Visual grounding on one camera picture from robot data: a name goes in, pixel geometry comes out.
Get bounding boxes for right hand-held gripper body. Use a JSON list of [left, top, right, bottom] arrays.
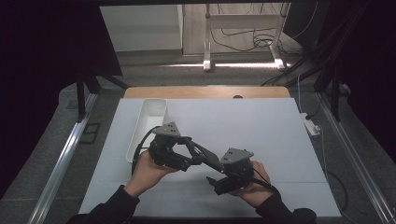
[[213, 147, 255, 196]]

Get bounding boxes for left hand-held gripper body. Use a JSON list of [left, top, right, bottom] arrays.
[[148, 121, 193, 173]]

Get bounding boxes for person's right hand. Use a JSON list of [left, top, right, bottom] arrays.
[[229, 161, 276, 209]]

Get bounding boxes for person's left hand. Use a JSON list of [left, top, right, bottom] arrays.
[[123, 149, 179, 199]]

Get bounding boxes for white plastic bin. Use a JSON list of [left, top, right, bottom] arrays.
[[125, 98, 169, 163]]

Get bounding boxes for white board mat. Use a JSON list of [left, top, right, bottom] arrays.
[[78, 97, 342, 218]]

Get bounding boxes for wooden table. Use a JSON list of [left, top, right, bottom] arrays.
[[123, 86, 291, 100]]

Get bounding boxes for black floor outlet plate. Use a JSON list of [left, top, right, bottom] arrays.
[[78, 122, 102, 145]]

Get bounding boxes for white power strip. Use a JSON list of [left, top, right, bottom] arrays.
[[300, 112, 321, 137]]

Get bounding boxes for black metal stand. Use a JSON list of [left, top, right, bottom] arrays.
[[76, 70, 129, 123], [313, 62, 344, 122]]

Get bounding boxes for white cabinet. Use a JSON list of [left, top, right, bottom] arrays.
[[99, 4, 183, 52]]

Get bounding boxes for dark curtain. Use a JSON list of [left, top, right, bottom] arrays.
[[314, 0, 396, 157], [0, 0, 123, 200]]

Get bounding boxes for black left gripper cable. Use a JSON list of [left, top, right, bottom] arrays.
[[131, 125, 163, 175]]

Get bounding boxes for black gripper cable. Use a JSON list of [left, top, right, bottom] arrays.
[[131, 125, 163, 175], [248, 167, 349, 218]]

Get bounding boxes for white power cable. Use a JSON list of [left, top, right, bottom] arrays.
[[296, 73, 305, 115]]

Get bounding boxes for aluminium rail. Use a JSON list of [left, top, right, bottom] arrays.
[[317, 92, 396, 224], [27, 92, 98, 224]]

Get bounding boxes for white desk frame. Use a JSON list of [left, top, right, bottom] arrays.
[[202, 3, 288, 73]]

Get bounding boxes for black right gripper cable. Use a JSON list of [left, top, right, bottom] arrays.
[[248, 167, 349, 218]]

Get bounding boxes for tangled black floor cables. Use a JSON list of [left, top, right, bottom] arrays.
[[210, 27, 302, 58]]

